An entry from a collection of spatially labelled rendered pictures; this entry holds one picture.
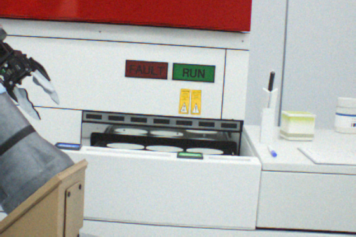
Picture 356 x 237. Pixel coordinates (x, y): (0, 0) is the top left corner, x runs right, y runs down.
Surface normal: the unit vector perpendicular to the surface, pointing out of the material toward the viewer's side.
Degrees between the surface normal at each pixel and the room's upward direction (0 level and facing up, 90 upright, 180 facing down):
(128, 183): 90
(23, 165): 60
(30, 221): 90
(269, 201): 90
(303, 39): 90
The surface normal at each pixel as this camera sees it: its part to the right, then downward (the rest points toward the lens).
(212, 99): -0.03, 0.07
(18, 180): -0.33, -0.21
